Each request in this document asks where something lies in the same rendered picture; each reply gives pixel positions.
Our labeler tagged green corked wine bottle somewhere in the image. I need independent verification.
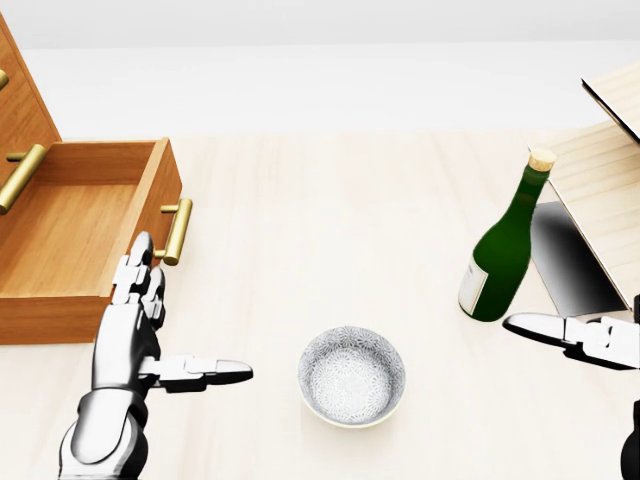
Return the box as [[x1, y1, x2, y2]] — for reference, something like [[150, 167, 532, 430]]
[[456, 148, 558, 323]]

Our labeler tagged white patterned bowl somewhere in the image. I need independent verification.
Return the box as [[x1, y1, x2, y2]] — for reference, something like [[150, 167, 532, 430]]
[[297, 325, 408, 429]]

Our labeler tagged wooden cabinet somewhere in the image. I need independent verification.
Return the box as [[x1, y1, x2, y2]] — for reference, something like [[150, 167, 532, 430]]
[[0, 12, 64, 221]]

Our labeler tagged long brass drawer handle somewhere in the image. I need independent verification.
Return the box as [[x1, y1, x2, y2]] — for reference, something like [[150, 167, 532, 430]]
[[0, 143, 49, 217]]

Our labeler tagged brass handle of open drawer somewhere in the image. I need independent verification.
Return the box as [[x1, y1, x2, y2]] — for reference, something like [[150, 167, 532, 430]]
[[152, 197, 194, 267]]

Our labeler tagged open wooden drawer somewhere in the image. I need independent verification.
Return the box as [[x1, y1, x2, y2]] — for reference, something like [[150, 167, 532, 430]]
[[0, 137, 184, 347]]

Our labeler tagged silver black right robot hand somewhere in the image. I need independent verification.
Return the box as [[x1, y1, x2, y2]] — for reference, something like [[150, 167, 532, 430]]
[[501, 293, 640, 372]]

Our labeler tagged closed wooden drawer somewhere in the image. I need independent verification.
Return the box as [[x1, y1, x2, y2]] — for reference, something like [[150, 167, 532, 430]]
[[0, 27, 32, 109], [0, 82, 55, 206]]

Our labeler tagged pale wooden rack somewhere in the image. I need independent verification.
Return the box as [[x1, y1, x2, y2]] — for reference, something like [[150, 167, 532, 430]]
[[526, 62, 640, 319]]

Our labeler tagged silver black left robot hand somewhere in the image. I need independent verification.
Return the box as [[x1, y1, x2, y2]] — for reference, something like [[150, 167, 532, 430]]
[[91, 230, 255, 395]]

